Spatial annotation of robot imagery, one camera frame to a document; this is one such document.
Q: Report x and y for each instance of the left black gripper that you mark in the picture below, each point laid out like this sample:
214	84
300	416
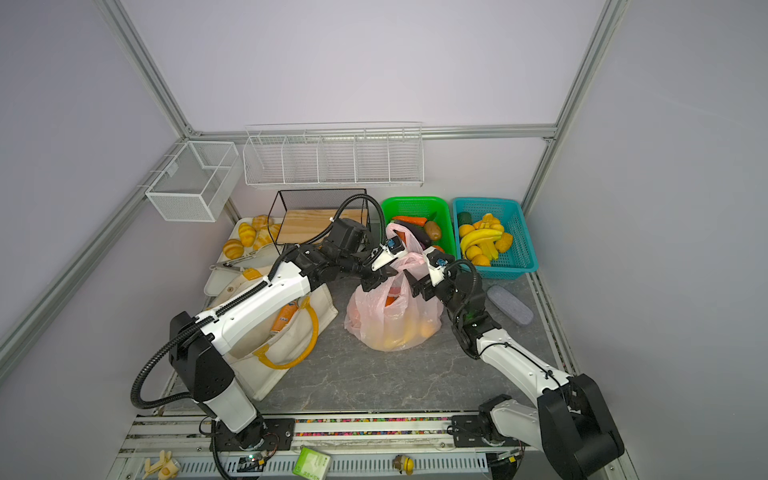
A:
378	277

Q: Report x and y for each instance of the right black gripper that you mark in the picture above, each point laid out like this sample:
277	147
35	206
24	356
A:
428	286

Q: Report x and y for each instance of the pink plastic grocery bag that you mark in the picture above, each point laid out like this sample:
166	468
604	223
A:
409	321

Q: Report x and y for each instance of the orange soda can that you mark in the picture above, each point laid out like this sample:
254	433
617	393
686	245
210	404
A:
284	316

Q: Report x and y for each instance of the white canvas tote bag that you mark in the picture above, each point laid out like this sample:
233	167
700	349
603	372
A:
263	356

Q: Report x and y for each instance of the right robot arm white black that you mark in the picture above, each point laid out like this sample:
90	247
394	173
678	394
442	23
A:
569	421

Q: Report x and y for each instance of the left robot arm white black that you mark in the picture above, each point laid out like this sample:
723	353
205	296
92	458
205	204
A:
198	345

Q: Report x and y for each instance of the grey oval pad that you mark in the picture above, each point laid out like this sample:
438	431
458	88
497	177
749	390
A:
510	305

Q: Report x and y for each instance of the brown potato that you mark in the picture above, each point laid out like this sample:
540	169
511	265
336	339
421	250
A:
433	231

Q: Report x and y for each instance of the yellow banana bunch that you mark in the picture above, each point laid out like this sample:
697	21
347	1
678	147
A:
484	241

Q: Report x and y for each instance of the dark purple eggplant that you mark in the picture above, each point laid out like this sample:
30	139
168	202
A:
419	233

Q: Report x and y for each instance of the orange carrot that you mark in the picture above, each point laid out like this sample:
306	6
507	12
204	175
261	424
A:
418	221

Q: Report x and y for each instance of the teal plastic basket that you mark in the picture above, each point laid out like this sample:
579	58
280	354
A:
521	259

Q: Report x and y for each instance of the green plastic basket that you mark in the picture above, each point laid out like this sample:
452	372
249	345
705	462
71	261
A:
430	207

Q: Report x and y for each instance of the croissant bread right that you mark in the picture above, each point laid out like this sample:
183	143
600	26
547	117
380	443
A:
266	229

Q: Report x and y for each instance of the croissant bread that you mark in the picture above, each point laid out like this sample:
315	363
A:
233	249
266	229
247	234

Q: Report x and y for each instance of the white bread tray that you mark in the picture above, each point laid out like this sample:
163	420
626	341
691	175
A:
218	281

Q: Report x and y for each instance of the croissant bread middle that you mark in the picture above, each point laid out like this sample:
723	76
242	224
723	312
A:
247	234

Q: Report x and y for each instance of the croissant bread front left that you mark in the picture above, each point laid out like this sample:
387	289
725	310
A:
233	249

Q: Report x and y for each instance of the small yellow round toy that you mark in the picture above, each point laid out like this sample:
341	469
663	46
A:
404	464

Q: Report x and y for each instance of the green small box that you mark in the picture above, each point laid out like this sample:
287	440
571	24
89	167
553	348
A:
312	464

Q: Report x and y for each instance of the yellow toy banana pieces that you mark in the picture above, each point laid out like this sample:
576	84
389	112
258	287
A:
164	468

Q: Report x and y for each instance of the black wire shelf wooden board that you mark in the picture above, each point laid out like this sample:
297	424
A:
305	213

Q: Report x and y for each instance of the white wire wall basket long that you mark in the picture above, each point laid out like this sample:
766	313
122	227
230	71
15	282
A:
334	154

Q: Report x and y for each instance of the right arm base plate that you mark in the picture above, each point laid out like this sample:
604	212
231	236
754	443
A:
475	431

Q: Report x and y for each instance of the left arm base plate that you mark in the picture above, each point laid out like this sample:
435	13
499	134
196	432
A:
269	434

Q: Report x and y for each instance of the white mesh wall box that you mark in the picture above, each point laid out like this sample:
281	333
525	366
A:
197	181

